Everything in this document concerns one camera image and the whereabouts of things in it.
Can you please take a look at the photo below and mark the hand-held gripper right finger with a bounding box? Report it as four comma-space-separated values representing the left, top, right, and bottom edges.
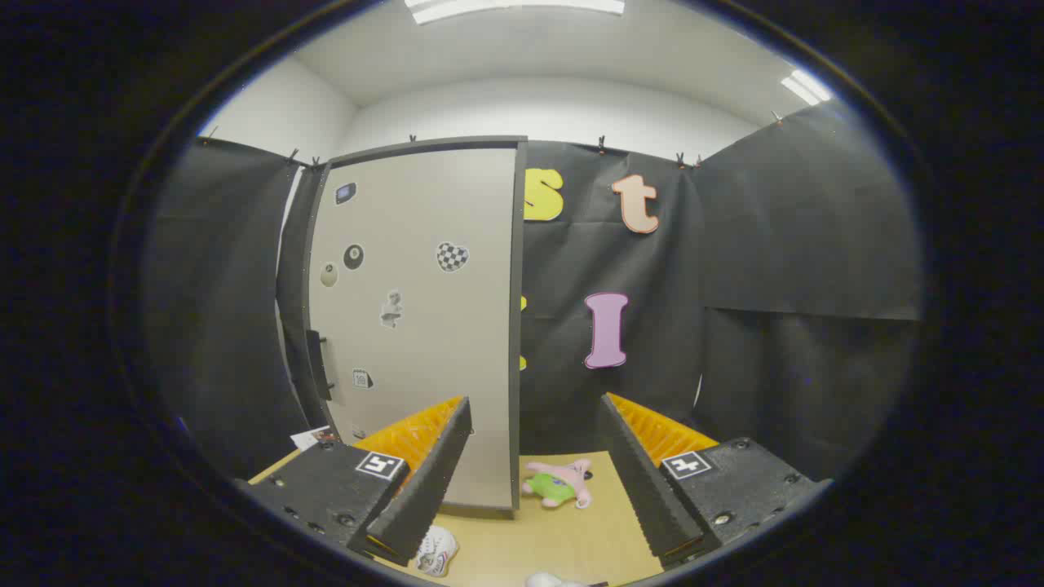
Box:
599, 391, 833, 570

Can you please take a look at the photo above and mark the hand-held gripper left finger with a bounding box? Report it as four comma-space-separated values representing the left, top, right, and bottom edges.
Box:
237, 395, 475, 567

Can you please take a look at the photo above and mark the white striped shoe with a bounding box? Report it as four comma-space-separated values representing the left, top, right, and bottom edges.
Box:
414, 525, 459, 578

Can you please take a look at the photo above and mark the black cabinet door handle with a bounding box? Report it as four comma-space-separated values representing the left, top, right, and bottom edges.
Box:
305, 329, 338, 403

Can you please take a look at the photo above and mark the dark grey shoe cabinet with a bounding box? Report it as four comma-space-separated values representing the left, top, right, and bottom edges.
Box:
277, 135, 529, 519

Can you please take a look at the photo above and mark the pink and green plush toy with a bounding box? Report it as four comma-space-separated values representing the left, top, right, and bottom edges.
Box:
522, 458, 595, 510

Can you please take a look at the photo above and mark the black backdrop cloth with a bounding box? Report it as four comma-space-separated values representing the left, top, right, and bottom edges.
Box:
143, 102, 927, 483

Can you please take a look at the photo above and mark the small ceiling light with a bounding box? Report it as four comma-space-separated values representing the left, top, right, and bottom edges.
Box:
780, 68, 834, 107

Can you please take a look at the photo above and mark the long ceiling light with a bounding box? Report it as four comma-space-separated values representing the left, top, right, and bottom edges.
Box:
405, 0, 626, 25

